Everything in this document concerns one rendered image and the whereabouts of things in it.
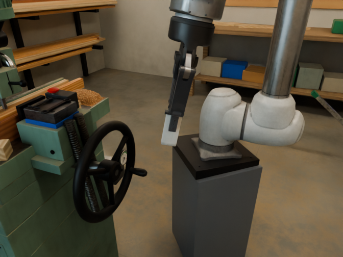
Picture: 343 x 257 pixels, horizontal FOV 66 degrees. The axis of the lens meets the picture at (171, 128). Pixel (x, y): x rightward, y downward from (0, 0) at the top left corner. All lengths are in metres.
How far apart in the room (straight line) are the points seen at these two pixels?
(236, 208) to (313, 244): 0.65
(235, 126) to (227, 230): 0.53
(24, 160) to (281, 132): 0.84
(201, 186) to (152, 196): 0.85
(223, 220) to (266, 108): 0.55
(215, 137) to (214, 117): 0.09
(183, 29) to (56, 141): 0.44
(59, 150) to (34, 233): 0.28
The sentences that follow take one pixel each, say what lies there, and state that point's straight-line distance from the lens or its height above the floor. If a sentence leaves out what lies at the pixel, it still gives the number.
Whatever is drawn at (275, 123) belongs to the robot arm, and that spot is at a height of 0.83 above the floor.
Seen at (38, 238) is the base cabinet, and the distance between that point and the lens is 0.93.
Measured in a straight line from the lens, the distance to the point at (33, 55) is 3.33.
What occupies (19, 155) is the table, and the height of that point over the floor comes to 0.90.
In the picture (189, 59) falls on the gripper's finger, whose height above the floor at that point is 1.17.
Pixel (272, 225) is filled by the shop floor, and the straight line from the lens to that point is 1.81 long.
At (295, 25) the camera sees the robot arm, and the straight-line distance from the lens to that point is 0.98.
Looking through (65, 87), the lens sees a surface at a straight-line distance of 1.09.
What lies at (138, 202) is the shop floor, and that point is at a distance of 1.85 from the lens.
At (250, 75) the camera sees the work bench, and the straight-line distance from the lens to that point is 3.38.
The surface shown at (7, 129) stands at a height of 0.94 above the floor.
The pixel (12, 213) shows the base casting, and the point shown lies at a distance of 0.82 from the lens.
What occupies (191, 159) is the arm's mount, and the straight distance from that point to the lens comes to 1.11.
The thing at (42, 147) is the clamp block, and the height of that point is 0.90.
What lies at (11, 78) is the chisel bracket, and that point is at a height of 1.05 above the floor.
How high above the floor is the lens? 1.27
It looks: 28 degrees down
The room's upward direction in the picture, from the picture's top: straight up
